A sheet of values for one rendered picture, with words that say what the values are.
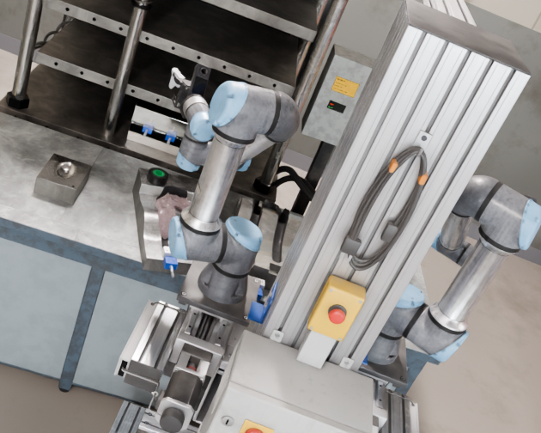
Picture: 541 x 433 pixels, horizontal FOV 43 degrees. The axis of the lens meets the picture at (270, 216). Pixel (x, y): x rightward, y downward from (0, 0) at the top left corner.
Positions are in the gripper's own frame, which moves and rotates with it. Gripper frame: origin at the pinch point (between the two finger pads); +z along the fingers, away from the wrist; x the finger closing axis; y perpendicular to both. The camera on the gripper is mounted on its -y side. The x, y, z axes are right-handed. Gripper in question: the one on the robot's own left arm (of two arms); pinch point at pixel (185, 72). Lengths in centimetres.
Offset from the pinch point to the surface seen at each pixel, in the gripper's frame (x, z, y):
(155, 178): 13, 17, 50
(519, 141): 310, 159, 17
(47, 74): -19, 125, 70
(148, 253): 9, -19, 60
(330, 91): 83, 52, 4
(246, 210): 49, 6, 47
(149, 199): 13, 12, 57
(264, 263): 50, -23, 50
